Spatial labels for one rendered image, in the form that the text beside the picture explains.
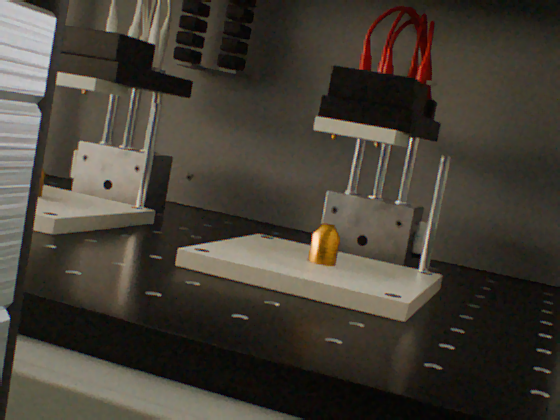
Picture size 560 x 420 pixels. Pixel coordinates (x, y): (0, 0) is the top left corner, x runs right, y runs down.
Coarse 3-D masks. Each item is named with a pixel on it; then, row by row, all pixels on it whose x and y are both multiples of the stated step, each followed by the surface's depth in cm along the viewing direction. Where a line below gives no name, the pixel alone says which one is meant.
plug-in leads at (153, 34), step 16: (112, 0) 77; (144, 0) 80; (160, 0) 76; (112, 16) 77; (144, 16) 80; (160, 16) 76; (112, 32) 77; (128, 32) 76; (144, 32) 81; (160, 32) 76; (160, 48) 78; (160, 64) 78
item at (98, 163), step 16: (80, 144) 78; (96, 144) 77; (112, 144) 79; (80, 160) 78; (96, 160) 77; (112, 160) 77; (128, 160) 76; (160, 160) 78; (80, 176) 78; (96, 176) 77; (112, 176) 77; (128, 176) 76; (160, 176) 78; (80, 192) 78; (96, 192) 77; (112, 192) 77; (128, 192) 76; (160, 192) 79; (160, 208) 80
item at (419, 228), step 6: (414, 222) 69; (420, 222) 69; (426, 222) 69; (414, 228) 69; (420, 228) 69; (426, 228) 69; (414, 234) 69; (420, 234) 69; (414, 240) 69; (420, 240) 69; (414, 246) 69; (420, 246) 69; (414, 252) 69; (420, 252) 69; (420, 258) 69
